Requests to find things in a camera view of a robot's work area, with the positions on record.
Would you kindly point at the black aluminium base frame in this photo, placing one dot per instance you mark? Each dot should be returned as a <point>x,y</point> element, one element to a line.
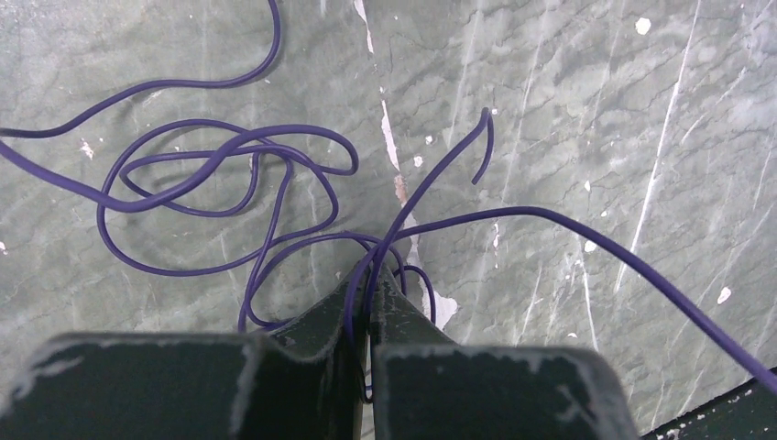
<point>747,411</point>

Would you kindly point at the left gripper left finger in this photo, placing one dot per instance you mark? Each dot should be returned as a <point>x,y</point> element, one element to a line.
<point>298,382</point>

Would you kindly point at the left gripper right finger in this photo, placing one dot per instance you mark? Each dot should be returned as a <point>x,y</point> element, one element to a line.
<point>426,386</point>

